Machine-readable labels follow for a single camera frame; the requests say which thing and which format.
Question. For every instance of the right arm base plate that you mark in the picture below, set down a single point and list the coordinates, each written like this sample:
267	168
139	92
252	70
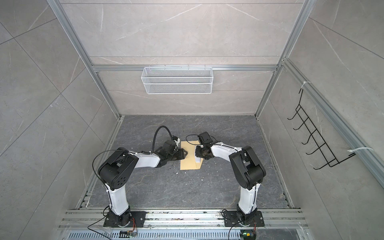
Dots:
239	219

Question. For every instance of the tan paper envelope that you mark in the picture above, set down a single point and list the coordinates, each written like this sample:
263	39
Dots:
189	162

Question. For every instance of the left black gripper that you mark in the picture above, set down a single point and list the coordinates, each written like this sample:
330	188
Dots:
183	153

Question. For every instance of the black wire hook rack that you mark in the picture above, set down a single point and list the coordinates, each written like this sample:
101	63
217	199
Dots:
315	136

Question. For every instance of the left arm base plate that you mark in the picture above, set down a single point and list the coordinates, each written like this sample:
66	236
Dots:
126	220

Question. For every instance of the slotted cable duct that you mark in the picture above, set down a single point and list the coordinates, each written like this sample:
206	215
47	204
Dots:
177	235

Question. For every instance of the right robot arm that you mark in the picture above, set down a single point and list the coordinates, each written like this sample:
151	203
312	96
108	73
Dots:
248	170

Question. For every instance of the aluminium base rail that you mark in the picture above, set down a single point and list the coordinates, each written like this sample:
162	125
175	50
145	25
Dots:
214	219

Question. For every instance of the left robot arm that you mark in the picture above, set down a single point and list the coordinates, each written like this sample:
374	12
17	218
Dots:
116	170

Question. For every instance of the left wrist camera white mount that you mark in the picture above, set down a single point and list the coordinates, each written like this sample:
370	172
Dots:
177	141

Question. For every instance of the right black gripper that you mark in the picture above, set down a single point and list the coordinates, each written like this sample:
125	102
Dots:
198	154

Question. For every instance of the white wire mesh basket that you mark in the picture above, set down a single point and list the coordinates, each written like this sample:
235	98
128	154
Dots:
178	80

